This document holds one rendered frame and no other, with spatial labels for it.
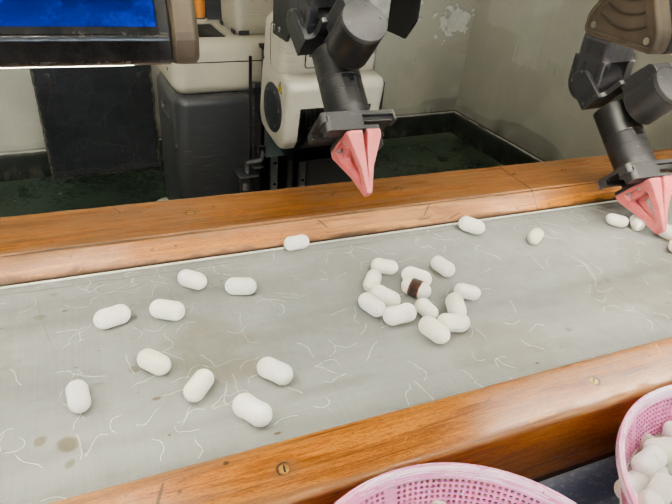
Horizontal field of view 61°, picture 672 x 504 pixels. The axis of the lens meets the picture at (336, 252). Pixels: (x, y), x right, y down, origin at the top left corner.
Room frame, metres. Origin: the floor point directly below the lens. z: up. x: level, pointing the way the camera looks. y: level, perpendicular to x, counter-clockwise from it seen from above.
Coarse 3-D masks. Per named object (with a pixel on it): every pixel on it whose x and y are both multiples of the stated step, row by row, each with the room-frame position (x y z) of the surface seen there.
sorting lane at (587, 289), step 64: (256, 256) 0.58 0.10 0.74; (320, 256) 0.59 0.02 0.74; (384, 256) 0.61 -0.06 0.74; (448, 256) 0.62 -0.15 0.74; (512, 256) 0.64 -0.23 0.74; (576, 256) 0.66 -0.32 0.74; (640, 256) 0.67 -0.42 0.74; (0, 320) 0.42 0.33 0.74; (64, 320) 0.43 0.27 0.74; (128, 320) 0.44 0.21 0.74; (192, 320) 0.45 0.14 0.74; (256, 320) 0.46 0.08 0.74; (320, 320) 0.47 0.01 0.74; (512, 320) 0.50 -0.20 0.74; (576, 320) 0.52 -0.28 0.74; (640, 320) 0.53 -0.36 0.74; (0, 384) 0.34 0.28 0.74; (64, 384) 0.35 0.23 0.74; (128, 384) 0.36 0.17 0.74; (256, 384) 0.37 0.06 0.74; (320, 384) 0.38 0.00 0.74; (384, 384) 0.39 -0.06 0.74; (448, 384) 0.39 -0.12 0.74; (0, 448) 0.28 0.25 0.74; (64, 448) 0.28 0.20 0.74; (128, 448) 0.29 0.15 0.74; (192, 448) 0.29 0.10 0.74
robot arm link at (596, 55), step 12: (588, 36) 0.90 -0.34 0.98; (588, 48) 0.89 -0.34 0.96; (600, 48) 0.87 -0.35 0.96; (612, 48) 0.86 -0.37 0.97; (624, 48) 0.88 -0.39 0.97; (576, 60) 0.90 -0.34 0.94; (588, 60) 0.89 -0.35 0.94; (600, 60) 0.87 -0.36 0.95; (612, 60) 0.87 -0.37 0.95; (624, 60) 0.88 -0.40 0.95; (600, 72) 0.86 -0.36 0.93; (612, 72) 0.88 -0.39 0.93; (624, 72) 0.89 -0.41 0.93; (600, 84) 0.86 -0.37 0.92; (612, 84) 0.88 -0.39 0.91
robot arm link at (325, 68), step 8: (320, 48) 0.75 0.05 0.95; (312, 56) 0.77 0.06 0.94; (320, 56) 0.75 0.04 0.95; (328, 56) 0.74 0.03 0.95; (320, 64) 0.74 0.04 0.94; (328, 64) 0.74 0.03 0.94; (336, 64) 0.73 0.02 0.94; (320, 72) 0.74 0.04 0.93; (328, 72) 0.73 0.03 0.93; (336, 72) 0.73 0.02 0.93; (344, 72) 0.73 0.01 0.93; (352, 72) 0.73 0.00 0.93; (320, 80) 0.73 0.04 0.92; (344, 80) 0.73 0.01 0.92
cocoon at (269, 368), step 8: (264, 360) 0.38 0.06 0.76; (272, 360) 0.38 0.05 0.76; (264, 368) 0.38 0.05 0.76; (272, 368) 0.37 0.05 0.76; (280, 368) 0.37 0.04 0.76; (288, 368) 0.38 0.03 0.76; (264, 376) 0.37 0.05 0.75; (272, 376) 0.37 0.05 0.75; (280, 376) 0.37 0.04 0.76; (288, 376) 0.37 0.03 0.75; (280, 384) 0.37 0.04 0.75
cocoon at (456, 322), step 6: (438, 318) 0.48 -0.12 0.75; (444, 318) 0.47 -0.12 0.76; (450, 318) 0.47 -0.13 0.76; (456, 318) 0.47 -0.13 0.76; (462, 318) 0.47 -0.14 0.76; (468, 318) 0.48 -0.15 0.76; (444, 324) 0.47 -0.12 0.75; (450, 324) 0.47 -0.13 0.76; (456, 324) 0.47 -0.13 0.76; (462, 324) 0.47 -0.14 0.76; (468, 324) 0.47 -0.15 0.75; (450, 330) 0.47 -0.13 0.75; (456, 330) 0.47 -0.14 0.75; (462, 330) 0.47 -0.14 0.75
